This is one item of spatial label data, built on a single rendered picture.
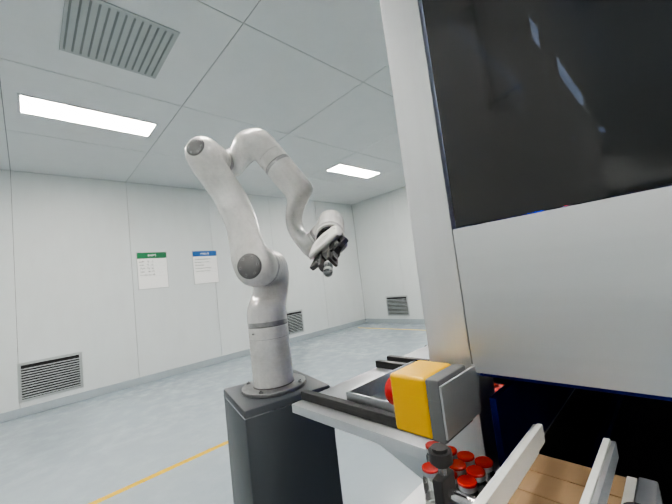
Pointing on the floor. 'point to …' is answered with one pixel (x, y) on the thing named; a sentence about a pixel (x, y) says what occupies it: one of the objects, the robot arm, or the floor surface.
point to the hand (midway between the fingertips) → (328, 262)
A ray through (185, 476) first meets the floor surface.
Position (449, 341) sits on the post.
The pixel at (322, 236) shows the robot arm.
